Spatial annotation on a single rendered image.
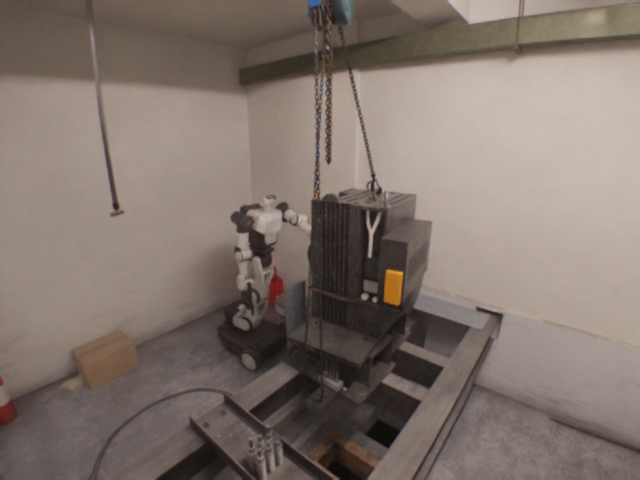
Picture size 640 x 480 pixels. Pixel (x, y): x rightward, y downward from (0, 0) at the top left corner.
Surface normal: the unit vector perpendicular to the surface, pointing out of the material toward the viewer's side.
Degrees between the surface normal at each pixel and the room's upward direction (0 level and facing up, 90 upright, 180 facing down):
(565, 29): 90
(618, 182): 90
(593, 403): 90
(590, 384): 90
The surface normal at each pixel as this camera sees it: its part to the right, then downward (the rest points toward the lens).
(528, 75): -0.63, 0.23
